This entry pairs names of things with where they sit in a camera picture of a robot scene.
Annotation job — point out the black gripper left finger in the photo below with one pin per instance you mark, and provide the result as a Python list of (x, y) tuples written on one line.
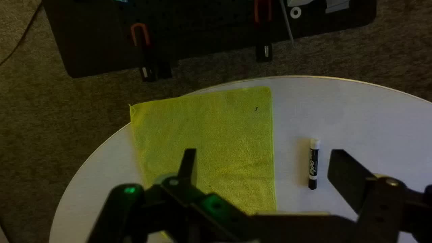
[(187, 163)]

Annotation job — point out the red clamp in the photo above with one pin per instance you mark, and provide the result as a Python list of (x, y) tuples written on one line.
[(139, 27)]

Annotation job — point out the thin grey rod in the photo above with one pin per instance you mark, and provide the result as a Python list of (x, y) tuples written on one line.
[(286, 22)]

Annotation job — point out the black marker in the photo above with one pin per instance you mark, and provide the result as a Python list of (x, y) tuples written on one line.
[(313, 163)]

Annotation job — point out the yellow towel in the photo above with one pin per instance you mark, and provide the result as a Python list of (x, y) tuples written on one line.
[(216, 135)]

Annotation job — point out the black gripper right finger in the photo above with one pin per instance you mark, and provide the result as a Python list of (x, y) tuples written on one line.
[(348, 177)]

